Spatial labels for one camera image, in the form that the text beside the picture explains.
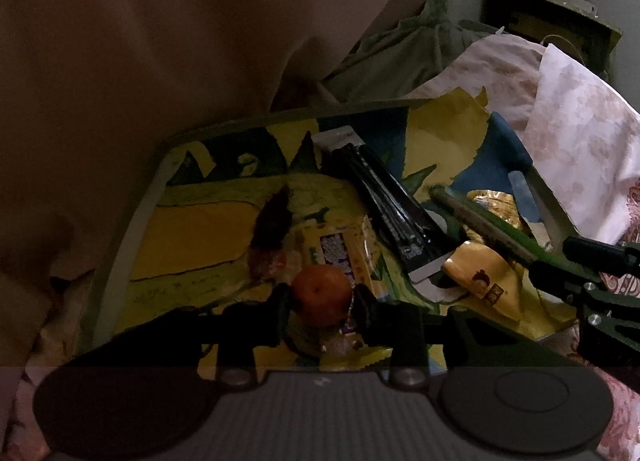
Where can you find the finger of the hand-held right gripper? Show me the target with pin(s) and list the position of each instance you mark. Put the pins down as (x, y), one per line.
(560, 278)
(590, 251)

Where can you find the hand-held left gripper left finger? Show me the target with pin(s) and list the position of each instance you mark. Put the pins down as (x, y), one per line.
(280, 311)

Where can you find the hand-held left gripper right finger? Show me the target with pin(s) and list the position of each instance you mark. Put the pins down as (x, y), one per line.
(364, 313)

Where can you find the tangerine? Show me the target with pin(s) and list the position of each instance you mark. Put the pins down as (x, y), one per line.
(320, 293)

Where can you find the yellow purple snack packet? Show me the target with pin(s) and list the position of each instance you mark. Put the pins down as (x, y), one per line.
(335, 246)

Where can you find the green snack packet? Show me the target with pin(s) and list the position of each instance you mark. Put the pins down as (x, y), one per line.
(480, 221)

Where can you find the black snack packet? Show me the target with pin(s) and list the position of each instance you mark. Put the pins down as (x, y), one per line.
(385, 201)

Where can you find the colourful lined cardboard tray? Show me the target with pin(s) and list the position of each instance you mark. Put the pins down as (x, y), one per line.
(190, 231)

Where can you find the yellow cartoon snack packet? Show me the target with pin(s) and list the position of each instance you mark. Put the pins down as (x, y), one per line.
(480, 281)

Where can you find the dark red dried snack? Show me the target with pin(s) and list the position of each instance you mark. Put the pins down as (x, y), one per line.
(270, 226)

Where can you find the white floral pillow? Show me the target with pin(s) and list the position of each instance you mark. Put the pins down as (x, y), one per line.
(580, 131)

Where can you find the pale pink floral quilt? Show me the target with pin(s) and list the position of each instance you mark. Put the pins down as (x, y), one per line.
(490, 71)

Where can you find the dark wooden cabinet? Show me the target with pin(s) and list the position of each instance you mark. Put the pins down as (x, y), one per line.
(550, 26)

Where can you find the green cloth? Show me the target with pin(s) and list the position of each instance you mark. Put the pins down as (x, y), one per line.
(400, 56)

